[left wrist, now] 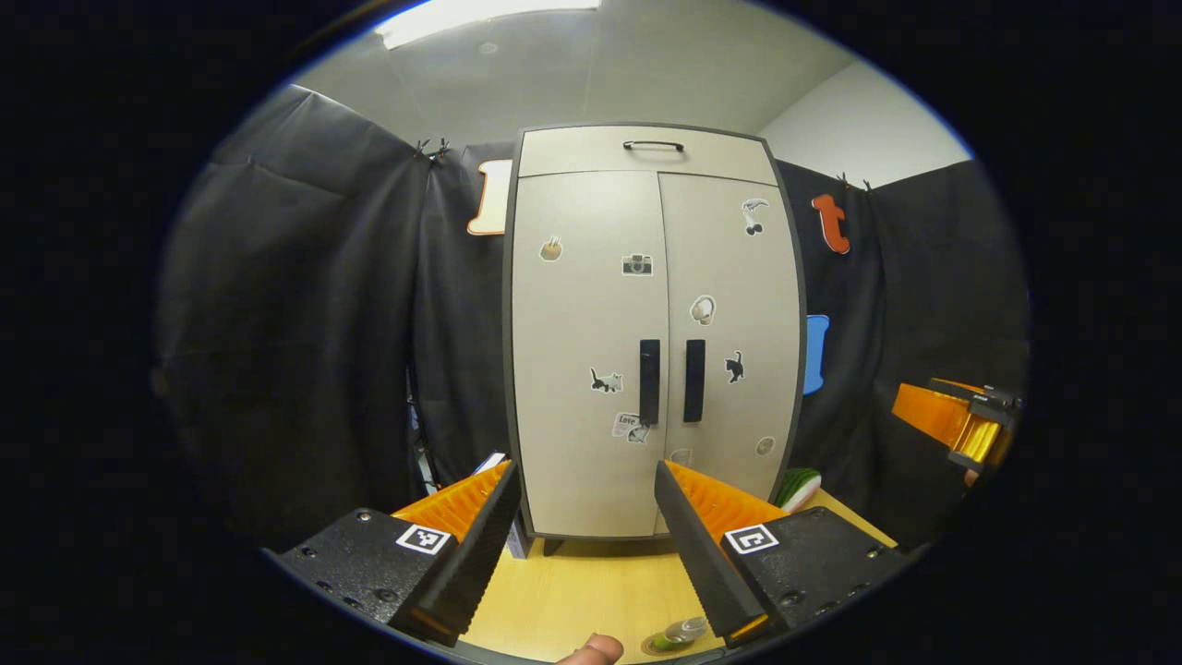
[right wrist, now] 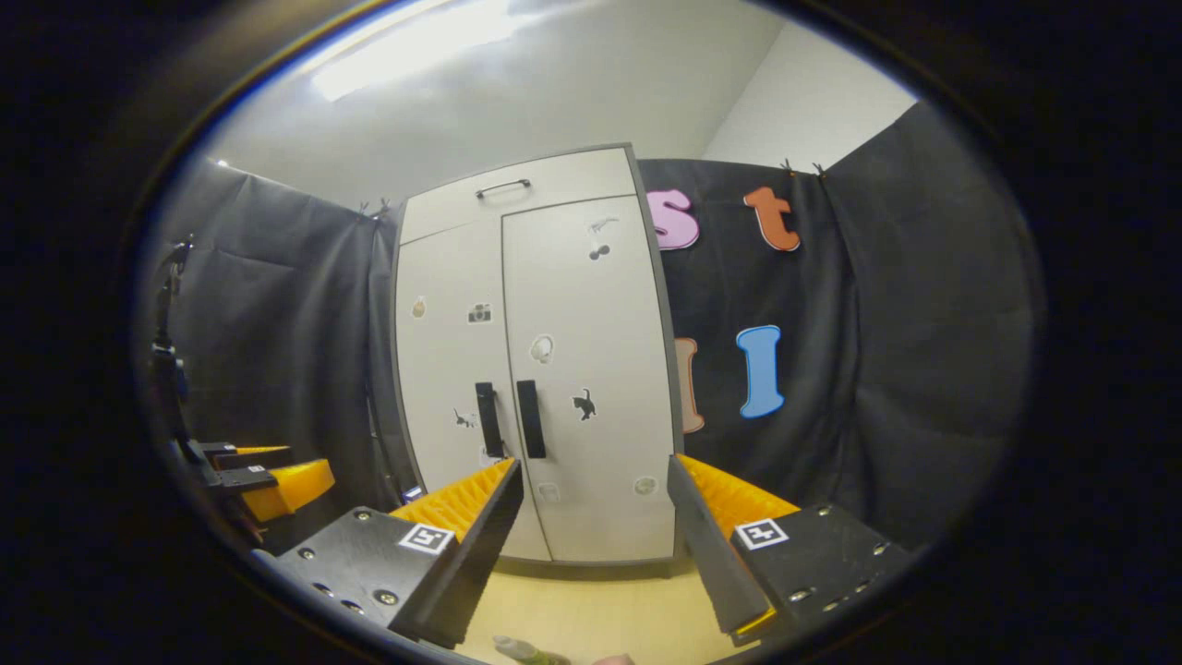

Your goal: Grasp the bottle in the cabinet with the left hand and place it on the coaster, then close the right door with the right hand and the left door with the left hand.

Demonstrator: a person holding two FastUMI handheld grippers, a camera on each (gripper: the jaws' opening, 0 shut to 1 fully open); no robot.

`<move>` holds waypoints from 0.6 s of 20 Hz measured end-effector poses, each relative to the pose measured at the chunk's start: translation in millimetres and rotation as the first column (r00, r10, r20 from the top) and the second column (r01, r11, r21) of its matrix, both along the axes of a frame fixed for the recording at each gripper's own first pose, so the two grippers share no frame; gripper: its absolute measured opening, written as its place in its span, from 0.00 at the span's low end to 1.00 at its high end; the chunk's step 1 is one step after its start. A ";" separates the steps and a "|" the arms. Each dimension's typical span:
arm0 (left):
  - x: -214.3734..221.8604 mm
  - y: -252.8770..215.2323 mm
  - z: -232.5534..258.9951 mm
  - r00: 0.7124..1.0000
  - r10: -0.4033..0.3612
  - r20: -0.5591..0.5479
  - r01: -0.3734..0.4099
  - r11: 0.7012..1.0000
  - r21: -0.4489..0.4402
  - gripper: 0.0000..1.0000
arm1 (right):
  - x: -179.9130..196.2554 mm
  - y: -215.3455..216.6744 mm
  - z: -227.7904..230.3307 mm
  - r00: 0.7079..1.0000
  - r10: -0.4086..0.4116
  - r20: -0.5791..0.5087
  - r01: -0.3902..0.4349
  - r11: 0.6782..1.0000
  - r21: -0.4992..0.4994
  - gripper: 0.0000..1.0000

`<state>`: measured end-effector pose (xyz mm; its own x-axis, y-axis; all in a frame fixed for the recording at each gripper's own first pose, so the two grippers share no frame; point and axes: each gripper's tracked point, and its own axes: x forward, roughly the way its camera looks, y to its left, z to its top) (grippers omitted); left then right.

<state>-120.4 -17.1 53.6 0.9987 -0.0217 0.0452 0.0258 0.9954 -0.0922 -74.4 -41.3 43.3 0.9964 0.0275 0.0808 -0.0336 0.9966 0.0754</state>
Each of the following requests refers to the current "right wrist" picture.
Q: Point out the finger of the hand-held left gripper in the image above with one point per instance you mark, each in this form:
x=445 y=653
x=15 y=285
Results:
x=295 y=485
x=254 y=456

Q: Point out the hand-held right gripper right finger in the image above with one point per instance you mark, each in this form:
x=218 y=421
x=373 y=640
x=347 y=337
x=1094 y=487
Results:
x=711 y=554

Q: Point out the white grey cabinet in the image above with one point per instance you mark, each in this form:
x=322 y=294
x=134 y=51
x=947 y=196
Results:
x=646 y=185

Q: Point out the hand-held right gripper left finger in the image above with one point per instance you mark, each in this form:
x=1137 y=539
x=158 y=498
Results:
x=462 y=568

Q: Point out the white cabinet door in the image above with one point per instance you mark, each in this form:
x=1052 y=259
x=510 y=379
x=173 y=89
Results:
x=600 y=323
x=443 y=369

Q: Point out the clear bottle green label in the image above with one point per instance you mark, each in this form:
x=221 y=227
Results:
x=526 y=651

